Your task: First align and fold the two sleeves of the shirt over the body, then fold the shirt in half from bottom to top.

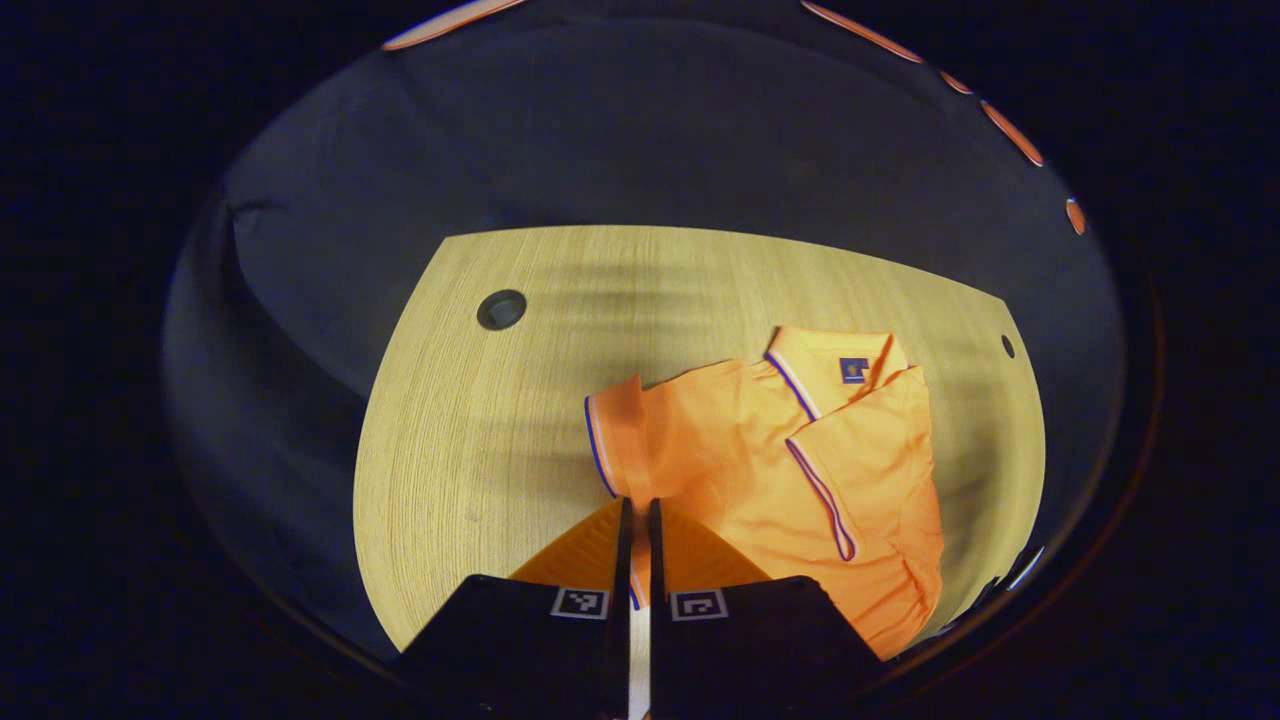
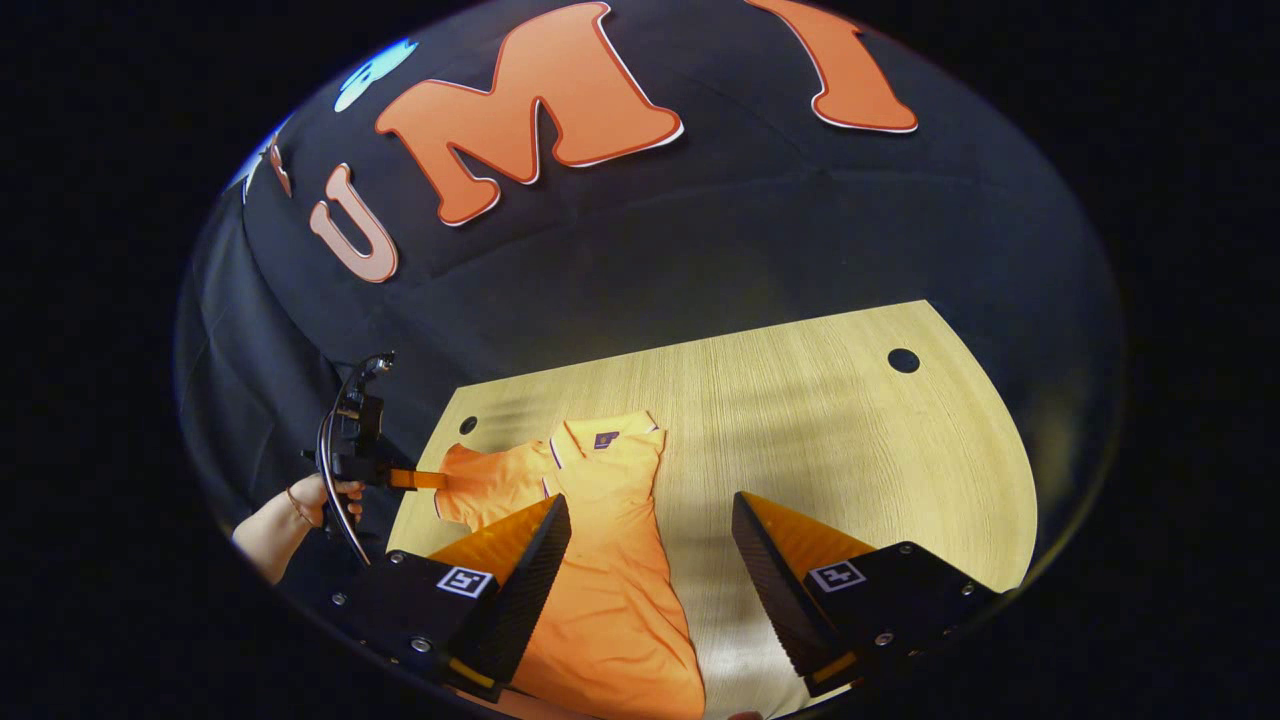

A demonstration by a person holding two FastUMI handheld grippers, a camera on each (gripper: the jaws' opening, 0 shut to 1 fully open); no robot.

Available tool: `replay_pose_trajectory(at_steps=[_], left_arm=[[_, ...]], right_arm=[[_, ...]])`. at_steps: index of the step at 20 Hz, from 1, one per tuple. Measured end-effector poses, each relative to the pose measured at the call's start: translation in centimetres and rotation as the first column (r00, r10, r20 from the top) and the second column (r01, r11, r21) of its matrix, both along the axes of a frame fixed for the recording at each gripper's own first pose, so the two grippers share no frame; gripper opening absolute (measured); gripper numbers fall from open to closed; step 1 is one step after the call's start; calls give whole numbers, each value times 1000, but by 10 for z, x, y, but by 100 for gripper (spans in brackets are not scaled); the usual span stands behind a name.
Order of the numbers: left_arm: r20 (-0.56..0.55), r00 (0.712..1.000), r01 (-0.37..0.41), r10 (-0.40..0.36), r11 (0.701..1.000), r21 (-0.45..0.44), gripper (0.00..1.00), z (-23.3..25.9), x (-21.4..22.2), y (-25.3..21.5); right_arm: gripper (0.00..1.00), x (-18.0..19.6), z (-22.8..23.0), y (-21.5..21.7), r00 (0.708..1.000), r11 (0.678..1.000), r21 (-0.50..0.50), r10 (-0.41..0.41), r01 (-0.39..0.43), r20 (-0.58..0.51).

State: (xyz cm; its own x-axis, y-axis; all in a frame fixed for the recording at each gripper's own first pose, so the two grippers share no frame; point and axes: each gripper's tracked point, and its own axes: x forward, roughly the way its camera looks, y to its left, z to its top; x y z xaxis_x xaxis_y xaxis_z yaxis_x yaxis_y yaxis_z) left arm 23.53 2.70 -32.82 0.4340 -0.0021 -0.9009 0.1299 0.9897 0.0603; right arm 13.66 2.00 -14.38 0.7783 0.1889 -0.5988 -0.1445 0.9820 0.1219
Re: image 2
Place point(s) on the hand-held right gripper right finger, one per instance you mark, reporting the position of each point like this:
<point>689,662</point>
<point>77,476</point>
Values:
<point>775,590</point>

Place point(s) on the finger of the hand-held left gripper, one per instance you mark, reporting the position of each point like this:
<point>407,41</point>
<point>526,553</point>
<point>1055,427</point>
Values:
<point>418,479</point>

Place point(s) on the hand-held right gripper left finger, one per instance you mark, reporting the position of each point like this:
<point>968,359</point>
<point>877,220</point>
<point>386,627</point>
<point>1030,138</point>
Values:
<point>530,590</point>

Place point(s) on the orange T-shirt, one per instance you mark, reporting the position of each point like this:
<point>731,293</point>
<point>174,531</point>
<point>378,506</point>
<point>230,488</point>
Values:
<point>610,560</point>

